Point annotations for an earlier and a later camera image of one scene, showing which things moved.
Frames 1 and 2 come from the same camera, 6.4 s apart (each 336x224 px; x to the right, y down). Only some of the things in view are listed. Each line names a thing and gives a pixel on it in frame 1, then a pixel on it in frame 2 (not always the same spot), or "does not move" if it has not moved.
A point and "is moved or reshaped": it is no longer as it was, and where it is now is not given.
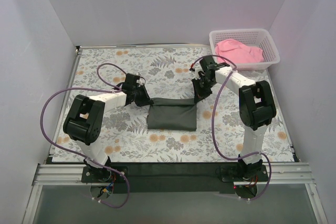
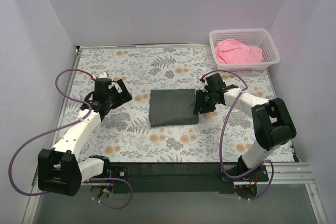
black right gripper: (198, 91) -> (200, 100)
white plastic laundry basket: (258, 38) does not move
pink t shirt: (239, 52) does not move
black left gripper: (143, 97) -> (119, 94)
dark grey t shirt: (172, 114) is moved or reshaped
